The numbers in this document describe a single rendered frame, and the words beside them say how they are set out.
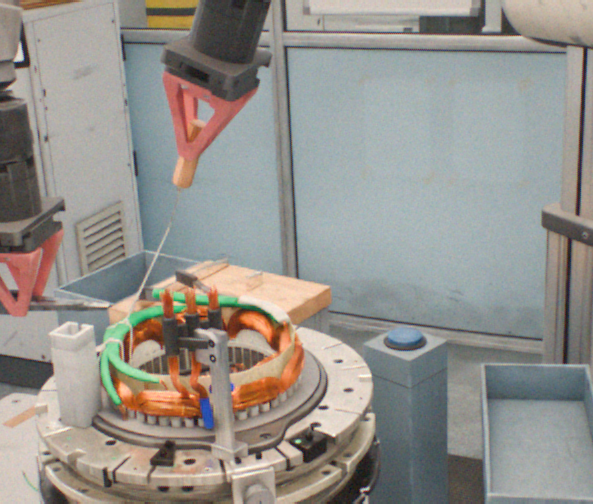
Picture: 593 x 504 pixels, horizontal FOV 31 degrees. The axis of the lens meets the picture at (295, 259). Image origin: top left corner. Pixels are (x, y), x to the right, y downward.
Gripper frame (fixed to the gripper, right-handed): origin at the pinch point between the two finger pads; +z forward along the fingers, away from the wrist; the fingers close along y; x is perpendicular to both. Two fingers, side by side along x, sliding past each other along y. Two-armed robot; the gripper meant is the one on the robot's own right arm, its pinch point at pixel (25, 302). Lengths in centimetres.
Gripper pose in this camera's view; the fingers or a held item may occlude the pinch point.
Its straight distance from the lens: 107.1
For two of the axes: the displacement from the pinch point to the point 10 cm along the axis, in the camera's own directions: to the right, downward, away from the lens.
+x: 9.7, 0.3, -2.3
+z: 0.5, 9.3, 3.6
